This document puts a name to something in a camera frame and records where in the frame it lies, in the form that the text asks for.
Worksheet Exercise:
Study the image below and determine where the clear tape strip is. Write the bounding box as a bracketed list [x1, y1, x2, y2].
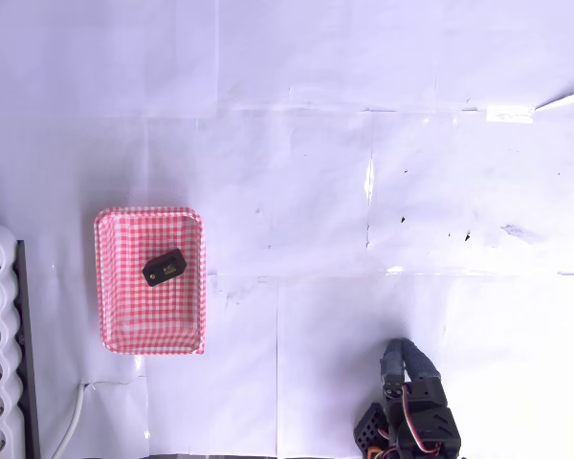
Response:
[485, 92, 574, 124]

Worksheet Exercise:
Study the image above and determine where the white power strip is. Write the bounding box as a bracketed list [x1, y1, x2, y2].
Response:
[0, 223, 26, 459]

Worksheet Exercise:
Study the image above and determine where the white power cable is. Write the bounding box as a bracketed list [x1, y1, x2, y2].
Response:
[51, 381, 88, 459]

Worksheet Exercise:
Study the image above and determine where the black shelf board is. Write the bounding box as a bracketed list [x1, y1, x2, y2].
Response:
[13, 238, 42, 459]

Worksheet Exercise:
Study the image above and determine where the pink checkered tray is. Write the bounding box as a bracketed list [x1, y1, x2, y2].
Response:
[93, 206, 208, 357]

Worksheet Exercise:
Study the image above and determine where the small black box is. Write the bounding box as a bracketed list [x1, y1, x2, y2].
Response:
[142, 248, 188, 289]

